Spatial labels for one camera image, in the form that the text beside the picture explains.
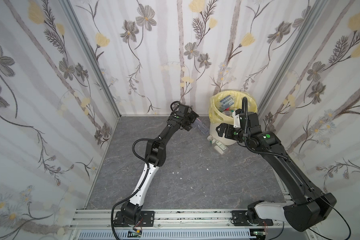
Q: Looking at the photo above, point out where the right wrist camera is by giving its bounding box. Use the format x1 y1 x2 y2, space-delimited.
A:
232 109 242 128

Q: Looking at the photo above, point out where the clear bottle white green label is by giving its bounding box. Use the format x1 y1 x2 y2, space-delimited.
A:
207 135 228 155

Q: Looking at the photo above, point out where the clear bottle white cap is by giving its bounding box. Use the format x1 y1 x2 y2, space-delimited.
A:
223 110 235 118

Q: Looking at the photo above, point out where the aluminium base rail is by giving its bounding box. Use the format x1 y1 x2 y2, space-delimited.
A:
66 209 320 240

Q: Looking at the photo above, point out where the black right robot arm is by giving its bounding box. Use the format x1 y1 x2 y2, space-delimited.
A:
216 112 337 232

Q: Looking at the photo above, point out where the clear bottle blue tint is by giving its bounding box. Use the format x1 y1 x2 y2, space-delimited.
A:
192 118 210 136

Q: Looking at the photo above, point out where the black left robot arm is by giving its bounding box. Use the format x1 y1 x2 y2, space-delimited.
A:
111 101 199 227

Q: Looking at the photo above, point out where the white bin with yellow bag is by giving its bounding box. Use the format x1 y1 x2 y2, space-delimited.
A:
209 90 258 146

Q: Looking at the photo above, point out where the blue label clear bottle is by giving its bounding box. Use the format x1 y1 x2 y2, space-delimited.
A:
218 95 235 112

